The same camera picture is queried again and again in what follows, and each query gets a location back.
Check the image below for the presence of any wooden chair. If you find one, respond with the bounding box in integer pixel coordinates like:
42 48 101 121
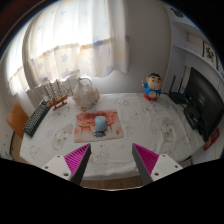
6 101 30 140

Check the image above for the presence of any white star print curtain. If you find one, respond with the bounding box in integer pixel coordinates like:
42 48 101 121
8 0 131 94

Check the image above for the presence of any large white conch shell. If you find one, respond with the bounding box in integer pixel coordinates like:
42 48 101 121
72 75 101 112

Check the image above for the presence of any black monitor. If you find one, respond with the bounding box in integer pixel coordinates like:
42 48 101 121
183 66 224 143

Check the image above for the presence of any white printed tablecloth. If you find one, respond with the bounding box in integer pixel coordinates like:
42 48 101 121
19 92 206 181

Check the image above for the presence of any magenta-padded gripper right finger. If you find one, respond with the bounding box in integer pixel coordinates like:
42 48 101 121
131 143 184 186

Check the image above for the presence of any white radiator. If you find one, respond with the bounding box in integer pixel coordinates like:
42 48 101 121
25 74 91 109

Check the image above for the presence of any cartoon boy figurine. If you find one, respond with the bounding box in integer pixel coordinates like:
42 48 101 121
141 72 164 102

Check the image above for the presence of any dark computer keyboard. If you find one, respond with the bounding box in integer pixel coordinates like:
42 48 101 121
22 99 51 138

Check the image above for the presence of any white shelf unit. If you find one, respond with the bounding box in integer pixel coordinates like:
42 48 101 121
163 3 224 161

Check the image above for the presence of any wooden model sailing ship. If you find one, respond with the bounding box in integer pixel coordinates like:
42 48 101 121
46 79 69 112

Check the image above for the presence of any cartoon print mouse pad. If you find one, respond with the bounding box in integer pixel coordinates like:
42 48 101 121
73 109 125 144

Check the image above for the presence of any red flat packet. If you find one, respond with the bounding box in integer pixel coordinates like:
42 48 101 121
203 128 221 152

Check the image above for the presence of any black router with antennas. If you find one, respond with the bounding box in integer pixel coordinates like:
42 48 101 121
168 74 188 105

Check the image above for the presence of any light blue computer mouse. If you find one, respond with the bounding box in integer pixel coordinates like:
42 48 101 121
94 115 108 132

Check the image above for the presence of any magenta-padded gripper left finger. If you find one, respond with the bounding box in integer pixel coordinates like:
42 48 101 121
40 143 92 186

